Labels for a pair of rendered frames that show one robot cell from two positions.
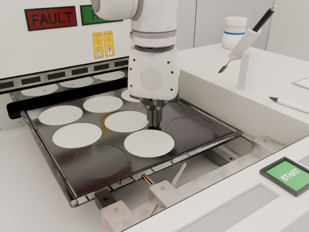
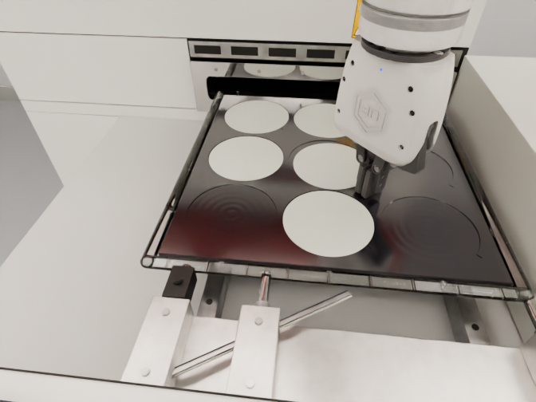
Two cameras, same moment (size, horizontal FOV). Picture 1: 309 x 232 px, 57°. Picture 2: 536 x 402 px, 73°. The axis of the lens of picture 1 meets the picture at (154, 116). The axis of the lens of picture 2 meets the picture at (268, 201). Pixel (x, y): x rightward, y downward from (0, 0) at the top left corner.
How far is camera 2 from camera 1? 26 cm
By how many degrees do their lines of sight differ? 36
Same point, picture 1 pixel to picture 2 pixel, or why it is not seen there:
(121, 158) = (263, 226)
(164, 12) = not seen: outside the picture
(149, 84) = (365, 121)
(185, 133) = (405, 234)
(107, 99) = not seen: hidden behind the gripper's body
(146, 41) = (372, 30)
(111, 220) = (147, 325)
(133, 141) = (307, 206)
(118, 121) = (319, 159)
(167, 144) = (352, 241)
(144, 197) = (281, 297)
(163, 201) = (237, 344)
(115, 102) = not seen: hidden behind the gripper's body
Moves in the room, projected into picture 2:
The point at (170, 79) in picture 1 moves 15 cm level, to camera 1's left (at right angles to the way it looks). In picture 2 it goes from (403, 127) to (273, 79)
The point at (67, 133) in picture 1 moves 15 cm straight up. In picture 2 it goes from (237, 149) to (228, 36)
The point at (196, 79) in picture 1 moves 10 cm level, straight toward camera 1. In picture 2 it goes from (514, 135) to (472, 171)
